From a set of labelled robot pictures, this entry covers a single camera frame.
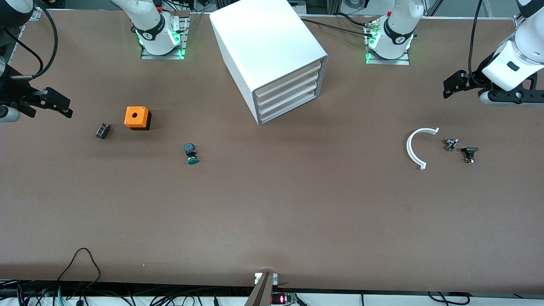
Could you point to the small black contact block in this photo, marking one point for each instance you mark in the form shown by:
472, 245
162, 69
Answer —
103, 131

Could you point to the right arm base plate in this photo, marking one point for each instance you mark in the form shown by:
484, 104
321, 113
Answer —
183, 42

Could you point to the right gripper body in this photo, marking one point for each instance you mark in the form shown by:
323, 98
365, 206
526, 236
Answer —
12, 91

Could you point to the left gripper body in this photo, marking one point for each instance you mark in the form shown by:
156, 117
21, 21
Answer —
479, 78

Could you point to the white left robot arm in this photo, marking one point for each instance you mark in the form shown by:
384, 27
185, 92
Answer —
397, 25

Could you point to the metal mounting bracket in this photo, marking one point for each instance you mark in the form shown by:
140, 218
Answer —
275, 279

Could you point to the white drawer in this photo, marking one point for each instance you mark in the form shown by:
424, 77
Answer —
289, 81
289, 100
289, 108
289, 91

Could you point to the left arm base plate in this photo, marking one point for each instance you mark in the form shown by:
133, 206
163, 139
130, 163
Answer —
403, 62

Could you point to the small grey metal part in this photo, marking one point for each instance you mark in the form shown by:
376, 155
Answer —
450, 145

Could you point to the green push button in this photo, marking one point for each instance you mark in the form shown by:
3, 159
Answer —
192, 160

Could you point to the grey aluminium bar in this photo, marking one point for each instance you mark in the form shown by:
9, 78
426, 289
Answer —
260, 295

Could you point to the orange box with hole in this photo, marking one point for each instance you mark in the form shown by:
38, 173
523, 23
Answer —
136, 115

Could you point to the aluminium frame profile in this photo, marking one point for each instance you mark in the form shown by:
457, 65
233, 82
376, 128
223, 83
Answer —
37, 12
516, 21

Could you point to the white curved plastic bracket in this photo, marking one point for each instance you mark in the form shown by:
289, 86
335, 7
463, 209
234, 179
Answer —
408, 148

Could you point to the small black mounting part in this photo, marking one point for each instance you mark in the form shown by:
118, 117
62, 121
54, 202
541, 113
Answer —
469, 150

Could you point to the red-lit electronic module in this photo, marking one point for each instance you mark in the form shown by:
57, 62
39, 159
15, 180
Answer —
282, 298

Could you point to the white drawer cabinet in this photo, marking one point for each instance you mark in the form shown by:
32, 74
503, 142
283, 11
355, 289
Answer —
263, 38

